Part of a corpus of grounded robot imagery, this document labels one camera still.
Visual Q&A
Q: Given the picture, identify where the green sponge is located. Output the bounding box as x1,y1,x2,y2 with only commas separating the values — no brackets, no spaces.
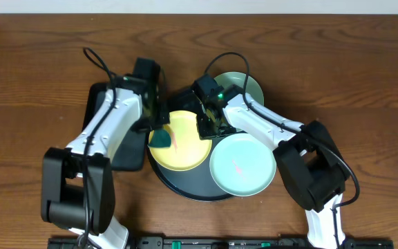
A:
148,129,171,148

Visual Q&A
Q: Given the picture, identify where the yellow plate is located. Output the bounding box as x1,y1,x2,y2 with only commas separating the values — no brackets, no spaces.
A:
149,110,212,172

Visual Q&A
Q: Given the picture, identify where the light green plate front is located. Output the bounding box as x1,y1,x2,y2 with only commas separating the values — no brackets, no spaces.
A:
209,133,276,196

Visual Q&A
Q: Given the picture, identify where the light green plate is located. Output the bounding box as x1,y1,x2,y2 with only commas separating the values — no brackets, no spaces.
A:
209,133,276,196
214,71,264,105

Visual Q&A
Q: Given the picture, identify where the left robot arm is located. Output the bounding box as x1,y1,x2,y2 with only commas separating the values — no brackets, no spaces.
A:
41,57,169,248

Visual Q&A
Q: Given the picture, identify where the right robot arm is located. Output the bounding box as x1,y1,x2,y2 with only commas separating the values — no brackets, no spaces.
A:
191,74,357,248

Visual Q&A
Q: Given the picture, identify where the black rectangular tray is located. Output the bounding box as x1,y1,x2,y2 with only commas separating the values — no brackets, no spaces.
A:
82,83,147,172

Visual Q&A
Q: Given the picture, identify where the round black tray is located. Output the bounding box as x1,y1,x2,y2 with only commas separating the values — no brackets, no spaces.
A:
146,84,272,203

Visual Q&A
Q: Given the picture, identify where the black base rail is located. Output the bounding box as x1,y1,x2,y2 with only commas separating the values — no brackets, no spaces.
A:
46,234,395,249

